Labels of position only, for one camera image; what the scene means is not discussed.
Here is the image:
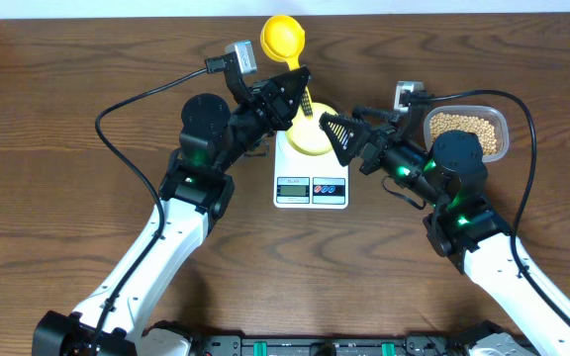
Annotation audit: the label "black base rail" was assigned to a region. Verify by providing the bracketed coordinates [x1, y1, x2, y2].
[141, 320, 538, 356]

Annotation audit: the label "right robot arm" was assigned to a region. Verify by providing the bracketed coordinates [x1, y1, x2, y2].
[320, 91, 570, 355]

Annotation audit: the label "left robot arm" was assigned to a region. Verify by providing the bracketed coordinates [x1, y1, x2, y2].
[32, 64, 311, 355]

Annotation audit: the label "pale yellow bowl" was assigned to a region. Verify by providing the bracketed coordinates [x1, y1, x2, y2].
[285, 102, 336, 156]

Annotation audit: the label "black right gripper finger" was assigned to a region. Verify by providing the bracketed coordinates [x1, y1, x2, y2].
[320, 113, 373, 166]
[352, 105, 401, 124]

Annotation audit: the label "soybeans in container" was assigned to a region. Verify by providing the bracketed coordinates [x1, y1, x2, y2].
[430, 113, 497, 155]

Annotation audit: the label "white digital kitchen scale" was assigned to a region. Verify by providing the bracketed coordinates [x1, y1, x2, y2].
[273, 132, 349, 210]

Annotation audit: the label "clear plastic container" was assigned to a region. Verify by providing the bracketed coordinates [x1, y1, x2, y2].
[423, 105, 510, 163]

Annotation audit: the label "yellow plastic measuring scoop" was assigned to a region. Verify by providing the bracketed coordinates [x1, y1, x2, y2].
[259, 15, 306, 70]

